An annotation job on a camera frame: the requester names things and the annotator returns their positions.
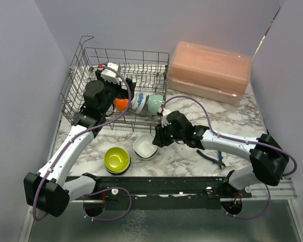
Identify yellow-green bowl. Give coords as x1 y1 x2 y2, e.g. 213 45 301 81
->
104 147 130 170

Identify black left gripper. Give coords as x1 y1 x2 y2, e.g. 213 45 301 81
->
96 70 136 114

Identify blue-handled pliers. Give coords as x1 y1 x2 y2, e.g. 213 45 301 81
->
196 149 226 169

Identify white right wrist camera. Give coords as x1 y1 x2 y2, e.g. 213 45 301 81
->
158 107 171 128

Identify grey bowl under yellow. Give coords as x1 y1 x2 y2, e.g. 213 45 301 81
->
104 162 131 175

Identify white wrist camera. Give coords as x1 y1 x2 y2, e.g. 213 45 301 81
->
158 107 171 128
101 63 121 84

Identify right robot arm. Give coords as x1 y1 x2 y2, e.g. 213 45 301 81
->
153 108 289 197

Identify white round bowl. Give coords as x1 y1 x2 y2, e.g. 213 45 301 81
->
114 98 129 112

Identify blue floral bowl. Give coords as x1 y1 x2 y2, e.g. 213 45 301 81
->
131 92 147 114

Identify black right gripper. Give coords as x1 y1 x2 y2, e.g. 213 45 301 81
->
152 120 185 148

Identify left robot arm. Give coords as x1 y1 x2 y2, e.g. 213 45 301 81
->
23 65 135 221

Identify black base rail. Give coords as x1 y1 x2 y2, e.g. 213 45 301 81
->
78 176 251 210

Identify grey wire dish rack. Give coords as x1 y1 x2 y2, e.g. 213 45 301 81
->
60 35 170 131

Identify white square bowl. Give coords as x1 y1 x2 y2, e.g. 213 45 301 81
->
133 134 158 159

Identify celadon green bowl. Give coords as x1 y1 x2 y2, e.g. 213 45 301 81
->
147 94 164 115

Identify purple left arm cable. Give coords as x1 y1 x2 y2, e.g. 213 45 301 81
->
32 65 133 222

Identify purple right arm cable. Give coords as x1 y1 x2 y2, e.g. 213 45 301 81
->
161 95 298 220

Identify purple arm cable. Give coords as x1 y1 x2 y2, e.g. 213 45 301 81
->
32 65 133 222
161 95 298 220

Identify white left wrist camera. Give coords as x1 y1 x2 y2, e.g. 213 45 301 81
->
101 63 121 84

